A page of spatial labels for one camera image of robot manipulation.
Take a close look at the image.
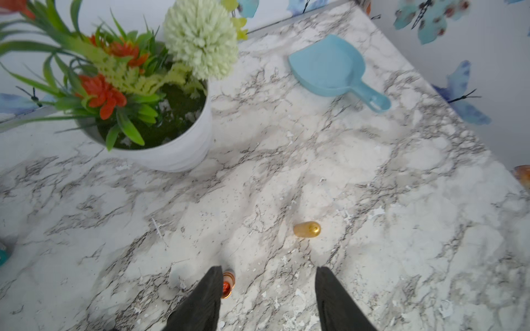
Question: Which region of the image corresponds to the black lipstick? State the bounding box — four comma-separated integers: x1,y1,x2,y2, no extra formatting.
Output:
222,269,236,299

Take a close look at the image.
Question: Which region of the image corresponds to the potted artificial plant white pot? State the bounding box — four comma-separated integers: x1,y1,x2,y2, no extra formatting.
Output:
1,1,247,172

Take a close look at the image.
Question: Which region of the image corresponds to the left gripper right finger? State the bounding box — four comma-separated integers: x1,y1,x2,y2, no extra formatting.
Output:
315,267,377,331

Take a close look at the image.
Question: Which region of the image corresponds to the gold lipstick far right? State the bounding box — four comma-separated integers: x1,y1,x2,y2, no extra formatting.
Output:
293,221,322,238

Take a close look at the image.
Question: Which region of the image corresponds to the green hand-shaped brush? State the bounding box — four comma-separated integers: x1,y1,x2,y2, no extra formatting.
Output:
0,243,10,266

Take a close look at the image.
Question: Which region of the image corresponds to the light blue dustpan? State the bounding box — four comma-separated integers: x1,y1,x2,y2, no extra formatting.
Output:
288,34,391,113

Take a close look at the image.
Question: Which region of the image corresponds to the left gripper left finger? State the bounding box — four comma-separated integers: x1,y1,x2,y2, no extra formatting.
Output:
163,266,223,331

